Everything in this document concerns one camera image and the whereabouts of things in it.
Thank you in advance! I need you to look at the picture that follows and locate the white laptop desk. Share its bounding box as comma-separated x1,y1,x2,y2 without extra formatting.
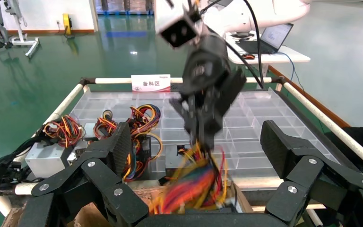
225,31,311,79

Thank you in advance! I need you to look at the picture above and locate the power supply with coloured wires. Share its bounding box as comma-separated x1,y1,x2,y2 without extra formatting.
25,114,87,180
120,104,170,183
84,109,121,140

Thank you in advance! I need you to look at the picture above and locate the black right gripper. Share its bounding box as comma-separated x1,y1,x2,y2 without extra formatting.
168,32,248,150

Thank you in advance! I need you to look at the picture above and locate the thin blue cable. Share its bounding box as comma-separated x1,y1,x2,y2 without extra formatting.
277,52,305,92

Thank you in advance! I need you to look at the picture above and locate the clear acrylic compartment tray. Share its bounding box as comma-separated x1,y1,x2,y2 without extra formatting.
69,87,342,180

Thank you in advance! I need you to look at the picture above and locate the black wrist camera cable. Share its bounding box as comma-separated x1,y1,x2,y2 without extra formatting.
225,0,266,90

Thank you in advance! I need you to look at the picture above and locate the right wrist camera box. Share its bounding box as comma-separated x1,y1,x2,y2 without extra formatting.
155,0,203,49

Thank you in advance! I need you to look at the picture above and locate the open laptop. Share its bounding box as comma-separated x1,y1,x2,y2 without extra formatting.
236,23,294,55

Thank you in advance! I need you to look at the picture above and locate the silver power supply with wires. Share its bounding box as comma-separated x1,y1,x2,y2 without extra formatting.
150,141,233,217

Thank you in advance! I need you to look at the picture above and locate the yellow floor device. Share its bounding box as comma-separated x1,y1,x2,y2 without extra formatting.
62,13,73,37

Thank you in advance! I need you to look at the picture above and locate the white stand frame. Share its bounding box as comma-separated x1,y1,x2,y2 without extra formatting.
10,0,41,59

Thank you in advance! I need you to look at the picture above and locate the divided brown cardboard box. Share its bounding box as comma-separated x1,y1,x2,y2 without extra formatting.
1,182,254,227

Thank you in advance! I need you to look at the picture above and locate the black cable bundle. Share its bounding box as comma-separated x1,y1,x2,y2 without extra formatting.
0,133,49,200

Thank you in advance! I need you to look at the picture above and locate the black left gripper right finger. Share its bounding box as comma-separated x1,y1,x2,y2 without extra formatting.
259,120,363,227

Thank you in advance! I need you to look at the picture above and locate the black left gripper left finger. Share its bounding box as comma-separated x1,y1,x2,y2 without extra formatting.
18,121,151,227

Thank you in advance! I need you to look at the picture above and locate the white sign with red stripe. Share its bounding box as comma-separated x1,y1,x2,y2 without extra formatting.
130,74,172,93

